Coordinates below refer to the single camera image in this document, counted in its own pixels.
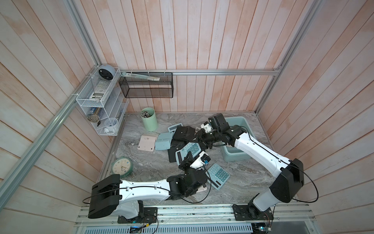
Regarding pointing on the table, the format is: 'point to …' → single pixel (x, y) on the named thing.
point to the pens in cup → (145, 114)
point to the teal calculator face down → (194, 148)
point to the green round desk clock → (121, 165)
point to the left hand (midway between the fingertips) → (189, 154)
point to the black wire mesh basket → (138, 87)
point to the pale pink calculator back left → (147, 142)
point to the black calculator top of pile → (186, 133)
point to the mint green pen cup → (149, 119)
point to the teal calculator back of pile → (173, 128)
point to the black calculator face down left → (176, 144)
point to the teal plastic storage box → (231, 153)
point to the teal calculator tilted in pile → (163, 141)
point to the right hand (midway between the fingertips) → (190, 141)
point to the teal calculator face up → (216, 176)
